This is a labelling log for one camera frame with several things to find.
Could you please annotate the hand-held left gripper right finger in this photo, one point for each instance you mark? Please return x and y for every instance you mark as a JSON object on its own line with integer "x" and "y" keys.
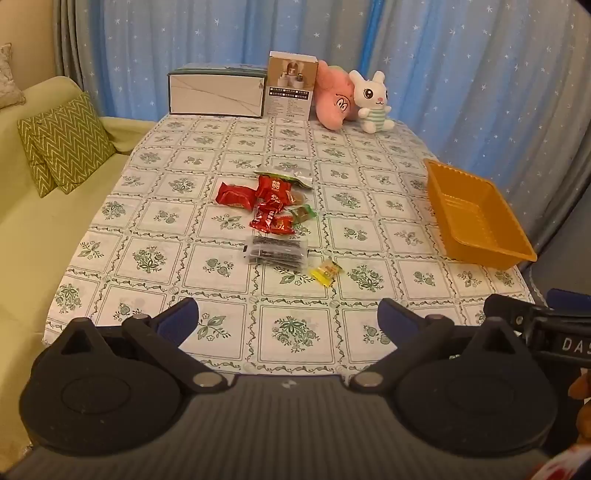
{"x": 395, "y": 318}

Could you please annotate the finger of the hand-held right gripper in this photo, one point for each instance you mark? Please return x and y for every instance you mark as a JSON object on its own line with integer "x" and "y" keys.
{"x": 508, "y": 307}
{"x": 570, "y": 300}

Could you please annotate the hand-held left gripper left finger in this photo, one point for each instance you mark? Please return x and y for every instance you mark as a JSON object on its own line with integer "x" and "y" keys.
{"x": 178, "y": 318}

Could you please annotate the yellow candy packet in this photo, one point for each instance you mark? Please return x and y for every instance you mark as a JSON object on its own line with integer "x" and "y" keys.
{"x": 327, "y": 272}

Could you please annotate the orange plastic tray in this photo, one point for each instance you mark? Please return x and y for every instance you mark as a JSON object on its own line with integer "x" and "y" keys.
{"x": 475, "y": 217}

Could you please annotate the large red snack packet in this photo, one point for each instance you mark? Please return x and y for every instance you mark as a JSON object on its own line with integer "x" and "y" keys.
{"x": 233, "y": 196}

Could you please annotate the green candy packet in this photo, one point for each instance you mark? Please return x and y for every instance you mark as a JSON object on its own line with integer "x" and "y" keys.
{"x": 302, "y": 213}

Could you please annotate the cartoon face red candy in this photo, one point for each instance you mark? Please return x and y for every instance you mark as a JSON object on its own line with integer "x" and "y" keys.
{"x": 282, "y": 225}

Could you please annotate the green edged snack bag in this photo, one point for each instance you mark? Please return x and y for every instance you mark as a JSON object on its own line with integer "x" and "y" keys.
{"x": 286, "y": 175}

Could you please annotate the person's right hand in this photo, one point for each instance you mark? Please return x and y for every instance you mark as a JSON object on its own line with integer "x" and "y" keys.
{"x": 581, "y": 392}

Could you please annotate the plain grey curtain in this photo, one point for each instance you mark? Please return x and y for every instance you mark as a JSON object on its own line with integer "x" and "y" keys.
{"x": 572, "y": 217}

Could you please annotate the floral tablecloth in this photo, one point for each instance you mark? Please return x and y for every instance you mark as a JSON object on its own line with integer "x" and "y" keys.
{"x": 152, "y": 217}

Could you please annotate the person's printed clothing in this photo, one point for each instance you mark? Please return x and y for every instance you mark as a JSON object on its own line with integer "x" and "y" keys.
{"x": 572, "y": 464}

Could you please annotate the clear packet of dark sticks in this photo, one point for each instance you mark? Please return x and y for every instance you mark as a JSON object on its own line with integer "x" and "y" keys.
{"x": 277, "y": 250}

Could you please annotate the small red candy packet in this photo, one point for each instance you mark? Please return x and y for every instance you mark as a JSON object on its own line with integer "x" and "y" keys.
{"x": 262, "y": 220}

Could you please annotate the brown candy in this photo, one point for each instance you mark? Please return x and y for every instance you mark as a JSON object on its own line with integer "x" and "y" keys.
{"x": 298, "y": 198}

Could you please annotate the light green sofa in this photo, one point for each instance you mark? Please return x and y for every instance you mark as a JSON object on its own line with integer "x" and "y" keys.
{"x": 27, "y": 240}

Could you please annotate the green chevron cushion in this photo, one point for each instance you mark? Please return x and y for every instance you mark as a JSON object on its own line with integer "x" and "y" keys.
{"x": 76, "y": 138}
{"x": 32, "y": 152}

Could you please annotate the white rabbit plush toy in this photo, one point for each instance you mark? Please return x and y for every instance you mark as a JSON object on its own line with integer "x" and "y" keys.
{"x": 371, "y": 104}

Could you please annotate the white rectangular box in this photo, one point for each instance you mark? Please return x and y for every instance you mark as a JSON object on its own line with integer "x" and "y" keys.
{"x": 214, "y": 94}

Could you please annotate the pink plush toy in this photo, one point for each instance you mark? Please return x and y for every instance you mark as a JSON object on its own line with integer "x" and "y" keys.
{"x": 334, "y": 99}

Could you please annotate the beige product box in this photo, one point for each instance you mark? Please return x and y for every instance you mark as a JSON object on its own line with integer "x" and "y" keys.
{"x": 291, "y": 87}

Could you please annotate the blue star curtain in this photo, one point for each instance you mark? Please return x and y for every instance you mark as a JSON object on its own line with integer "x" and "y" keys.
{"x": 207, "y": 37}

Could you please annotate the beige patterned cushion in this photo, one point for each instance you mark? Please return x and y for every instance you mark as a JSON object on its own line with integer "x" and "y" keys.
{"x": 9, "y": 76}

